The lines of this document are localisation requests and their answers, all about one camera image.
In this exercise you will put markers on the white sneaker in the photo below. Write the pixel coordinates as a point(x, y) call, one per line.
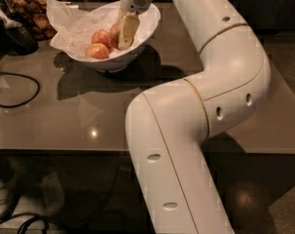
point(53, 193)
point(7, 197)

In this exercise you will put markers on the white crumpled paper liner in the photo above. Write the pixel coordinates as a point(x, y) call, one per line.
point(75, 27)

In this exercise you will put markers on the right white sneaker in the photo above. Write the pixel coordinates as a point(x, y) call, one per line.
point(53, 193)

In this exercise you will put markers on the jar of brown snacks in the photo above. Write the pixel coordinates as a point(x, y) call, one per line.
point(34, 15)

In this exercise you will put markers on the left white sneaker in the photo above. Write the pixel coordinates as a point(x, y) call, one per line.
point(7, 197)

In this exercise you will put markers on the white ceramic bowl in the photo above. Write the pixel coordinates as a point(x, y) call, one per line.
point(115, 65)

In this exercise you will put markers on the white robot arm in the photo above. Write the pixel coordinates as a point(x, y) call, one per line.
point(165, 125)

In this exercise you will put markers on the red apple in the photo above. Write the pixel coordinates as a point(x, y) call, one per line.
point(101, 36)
point(114, 34)
point(97, 51)

